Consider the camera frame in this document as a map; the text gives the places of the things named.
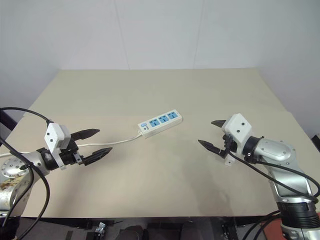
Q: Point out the silver metal clip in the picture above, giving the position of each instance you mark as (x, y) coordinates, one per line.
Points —
(101, 228)

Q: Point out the dark object beside table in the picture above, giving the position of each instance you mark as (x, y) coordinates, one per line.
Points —
(316, 142)

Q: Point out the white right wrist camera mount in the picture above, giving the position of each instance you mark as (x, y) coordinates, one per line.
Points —
(237, 125)

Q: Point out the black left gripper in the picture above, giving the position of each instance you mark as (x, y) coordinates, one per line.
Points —
(71, 158)

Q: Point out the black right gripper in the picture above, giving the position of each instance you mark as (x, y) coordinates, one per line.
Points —
(230, 143)

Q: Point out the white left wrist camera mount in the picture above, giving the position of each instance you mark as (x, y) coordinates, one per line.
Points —
(53, 135)

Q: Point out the red board under table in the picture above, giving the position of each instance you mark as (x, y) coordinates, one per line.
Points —
(271, 228)

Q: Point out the white blue power strip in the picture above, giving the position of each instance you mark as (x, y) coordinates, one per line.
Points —
(160, 123)

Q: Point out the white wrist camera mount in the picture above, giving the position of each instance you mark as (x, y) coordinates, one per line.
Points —
(53, 135)
(237, 125)

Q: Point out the dark box beside table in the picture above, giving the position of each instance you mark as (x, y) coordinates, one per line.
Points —
(6, 122)

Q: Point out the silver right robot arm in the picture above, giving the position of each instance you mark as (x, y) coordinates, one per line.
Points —
(275, 150)

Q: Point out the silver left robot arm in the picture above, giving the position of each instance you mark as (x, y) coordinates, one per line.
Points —
(15, 170)

